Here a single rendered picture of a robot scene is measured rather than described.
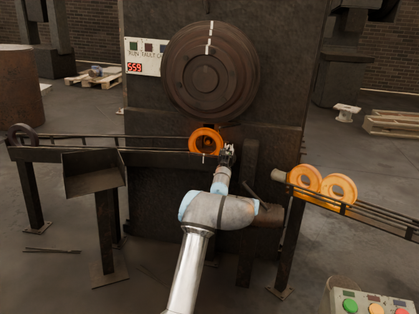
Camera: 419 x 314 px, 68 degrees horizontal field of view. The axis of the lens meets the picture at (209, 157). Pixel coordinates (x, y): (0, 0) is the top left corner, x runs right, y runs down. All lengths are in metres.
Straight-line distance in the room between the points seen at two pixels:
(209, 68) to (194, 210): 0.64
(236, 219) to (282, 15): 0.98
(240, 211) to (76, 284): 1.18
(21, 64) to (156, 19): 2.56
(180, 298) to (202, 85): 0.86
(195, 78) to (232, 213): 0.65
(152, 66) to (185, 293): 1.12
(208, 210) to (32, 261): 1.37
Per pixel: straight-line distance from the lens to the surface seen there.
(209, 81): 1.40
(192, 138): 1.62
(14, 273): 2.14
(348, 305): 1.13
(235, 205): 1.04
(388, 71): 8.06
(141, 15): 1.72
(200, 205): 1.04
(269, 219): 1.57
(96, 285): 1.92
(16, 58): 4.02
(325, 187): 1.46
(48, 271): 2.08
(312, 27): 1.61
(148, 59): 1.70
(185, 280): 1.04
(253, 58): 1.46
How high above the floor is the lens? 1.39
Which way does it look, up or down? 25 degrees down
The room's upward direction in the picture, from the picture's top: 4 degrees clockwise
